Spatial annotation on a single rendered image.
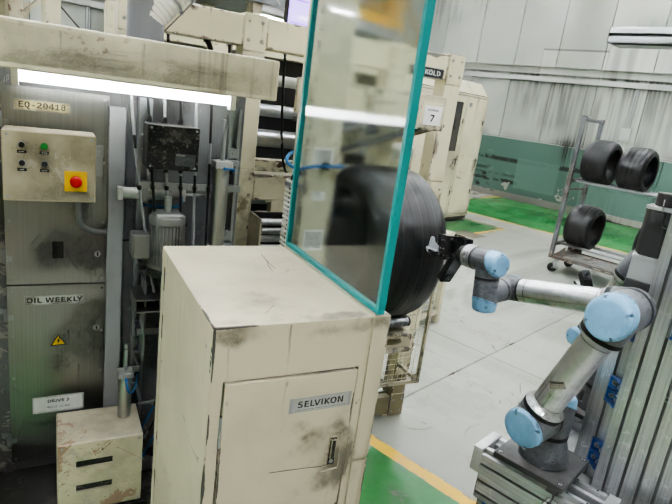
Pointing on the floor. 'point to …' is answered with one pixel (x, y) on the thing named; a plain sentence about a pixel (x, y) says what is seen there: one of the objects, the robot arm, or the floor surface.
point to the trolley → (593, 173)
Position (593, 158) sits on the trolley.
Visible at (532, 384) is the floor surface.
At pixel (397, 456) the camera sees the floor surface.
